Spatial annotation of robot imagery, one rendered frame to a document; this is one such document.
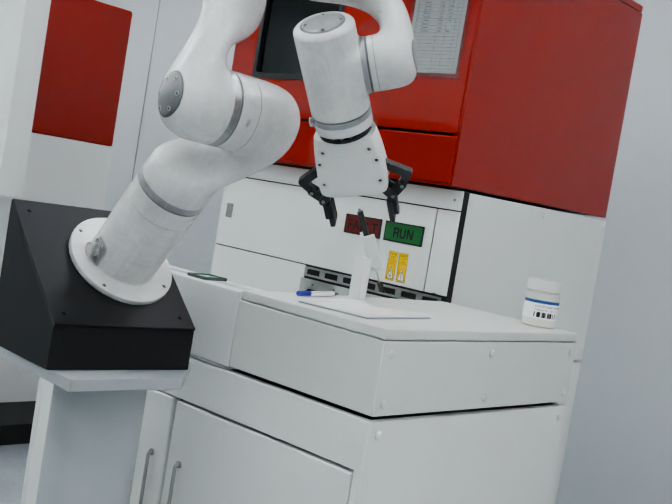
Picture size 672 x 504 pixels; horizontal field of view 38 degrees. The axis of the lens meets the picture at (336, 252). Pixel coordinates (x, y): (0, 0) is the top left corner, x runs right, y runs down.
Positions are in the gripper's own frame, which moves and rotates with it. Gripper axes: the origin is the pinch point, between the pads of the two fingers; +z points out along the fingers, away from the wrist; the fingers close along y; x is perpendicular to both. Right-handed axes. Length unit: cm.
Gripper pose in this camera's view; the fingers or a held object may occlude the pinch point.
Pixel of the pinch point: (362, 214)
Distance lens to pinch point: 149.4
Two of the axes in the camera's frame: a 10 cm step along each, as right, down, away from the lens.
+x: 1.3, -6.2, 7.7
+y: 9.7, -0.6, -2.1
